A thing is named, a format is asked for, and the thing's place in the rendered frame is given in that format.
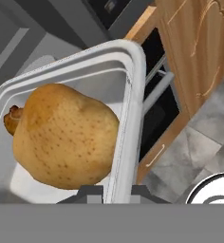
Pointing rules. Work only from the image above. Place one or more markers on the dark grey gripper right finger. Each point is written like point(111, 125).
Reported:
point(142, 194)

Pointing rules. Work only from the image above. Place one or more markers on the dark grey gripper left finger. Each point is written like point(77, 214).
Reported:
point(91, 193)

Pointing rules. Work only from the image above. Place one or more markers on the white tupperware container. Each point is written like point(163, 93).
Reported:
point(129, 95)

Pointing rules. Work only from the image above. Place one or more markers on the brown potato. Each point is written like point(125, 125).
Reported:
point(66, 136)

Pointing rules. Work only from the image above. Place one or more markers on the black oven door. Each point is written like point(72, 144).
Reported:
point(158, 120)

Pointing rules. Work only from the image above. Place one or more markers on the brown chicken drumstick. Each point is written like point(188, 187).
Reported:
point(12, 121)

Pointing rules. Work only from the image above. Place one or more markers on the wooden cupboard door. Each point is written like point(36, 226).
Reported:
point(196, 47)

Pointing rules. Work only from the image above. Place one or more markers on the wooden drawer front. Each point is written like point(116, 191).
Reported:
point(167, 139)

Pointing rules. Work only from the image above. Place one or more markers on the white and black round thing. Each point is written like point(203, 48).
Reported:
point(212, 190)

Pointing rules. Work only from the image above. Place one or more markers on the dark grey appliance with screen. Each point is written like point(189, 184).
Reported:
point(117, 15)

